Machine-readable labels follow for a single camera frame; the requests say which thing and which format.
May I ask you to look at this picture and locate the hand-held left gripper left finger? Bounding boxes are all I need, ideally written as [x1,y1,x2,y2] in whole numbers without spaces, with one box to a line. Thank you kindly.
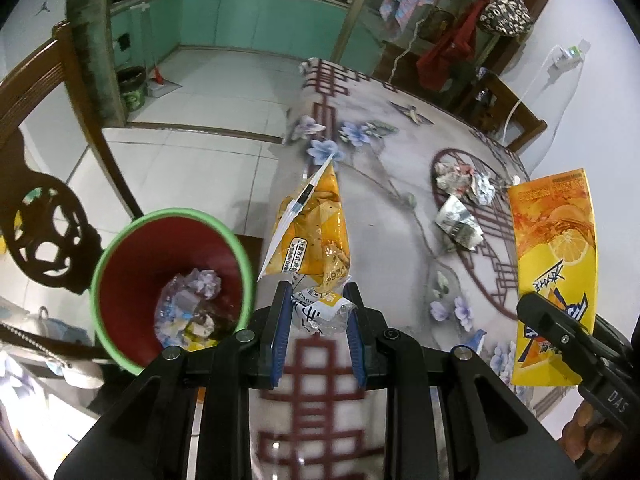
[54,280,294,480]

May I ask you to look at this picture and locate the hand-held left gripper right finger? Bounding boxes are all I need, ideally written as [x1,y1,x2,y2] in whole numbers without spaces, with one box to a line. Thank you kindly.
[342,281,582,480]

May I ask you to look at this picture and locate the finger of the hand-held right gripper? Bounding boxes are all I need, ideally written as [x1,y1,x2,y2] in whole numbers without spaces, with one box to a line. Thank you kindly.
[516,291,599,377]

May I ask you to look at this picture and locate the yellow juice carton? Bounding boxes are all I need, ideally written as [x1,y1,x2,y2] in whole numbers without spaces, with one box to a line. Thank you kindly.
[507,168,599,387]

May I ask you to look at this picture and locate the white tissue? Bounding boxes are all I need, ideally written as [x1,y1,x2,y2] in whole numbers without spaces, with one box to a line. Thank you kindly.
[191,268,223,297]

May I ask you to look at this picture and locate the clear plastic bottle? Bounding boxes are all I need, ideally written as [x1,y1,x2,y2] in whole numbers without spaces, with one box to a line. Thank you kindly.
[154,274,202,349]

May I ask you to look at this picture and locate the yellow snack packet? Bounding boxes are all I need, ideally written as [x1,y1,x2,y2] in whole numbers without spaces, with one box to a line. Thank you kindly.
[257,155,357,337]

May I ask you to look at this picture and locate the red bin with green rim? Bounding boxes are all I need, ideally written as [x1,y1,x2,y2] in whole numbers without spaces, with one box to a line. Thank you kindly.
[90,208,257,376]

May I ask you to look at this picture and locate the person's right hand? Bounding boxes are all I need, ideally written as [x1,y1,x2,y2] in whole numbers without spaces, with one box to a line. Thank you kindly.
[561,401,627,480]

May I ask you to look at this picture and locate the crumpled silver wrapper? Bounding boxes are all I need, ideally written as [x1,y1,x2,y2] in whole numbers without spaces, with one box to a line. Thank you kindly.
[433,195,484,252]

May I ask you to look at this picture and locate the plain wooden chair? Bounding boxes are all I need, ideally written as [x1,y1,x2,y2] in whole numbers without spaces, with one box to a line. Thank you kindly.
[452,66,549,154]

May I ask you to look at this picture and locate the carved wooden chair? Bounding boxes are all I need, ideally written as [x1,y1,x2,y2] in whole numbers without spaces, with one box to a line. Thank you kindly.
[0,20,147,297]

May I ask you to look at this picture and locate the small green waste bin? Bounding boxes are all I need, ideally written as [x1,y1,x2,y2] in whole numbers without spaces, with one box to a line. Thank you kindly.
[116,66,149,114]

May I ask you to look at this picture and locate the red garment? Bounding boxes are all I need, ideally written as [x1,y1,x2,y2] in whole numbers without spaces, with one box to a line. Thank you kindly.
[415,0,517,92]

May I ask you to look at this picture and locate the teal kitchen base cabinets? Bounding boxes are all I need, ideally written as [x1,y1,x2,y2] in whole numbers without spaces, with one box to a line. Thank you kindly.
[110,0,387,77]

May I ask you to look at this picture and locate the brown patterned bag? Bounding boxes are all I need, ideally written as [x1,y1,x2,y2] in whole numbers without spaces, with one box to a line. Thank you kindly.
[477,0,534,39]

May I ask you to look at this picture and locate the red broom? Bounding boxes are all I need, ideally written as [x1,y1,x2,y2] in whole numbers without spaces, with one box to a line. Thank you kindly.
[142,0,167,86]

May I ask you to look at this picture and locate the brown handbag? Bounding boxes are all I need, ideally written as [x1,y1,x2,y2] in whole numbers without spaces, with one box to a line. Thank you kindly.
[417,7,457,42]

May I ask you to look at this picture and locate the white refrigerator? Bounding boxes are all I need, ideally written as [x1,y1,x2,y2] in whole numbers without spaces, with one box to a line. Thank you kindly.
[0,0,72,88]

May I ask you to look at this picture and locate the white charger cable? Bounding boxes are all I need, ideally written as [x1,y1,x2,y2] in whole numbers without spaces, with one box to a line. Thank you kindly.
[502,46,564,144]

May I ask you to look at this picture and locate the white wall charger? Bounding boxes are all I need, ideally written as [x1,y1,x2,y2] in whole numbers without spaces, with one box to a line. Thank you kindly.
[547,38,592,74]

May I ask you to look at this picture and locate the white hanging cable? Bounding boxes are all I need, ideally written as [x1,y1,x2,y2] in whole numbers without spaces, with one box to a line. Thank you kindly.
[392,16,424,79]

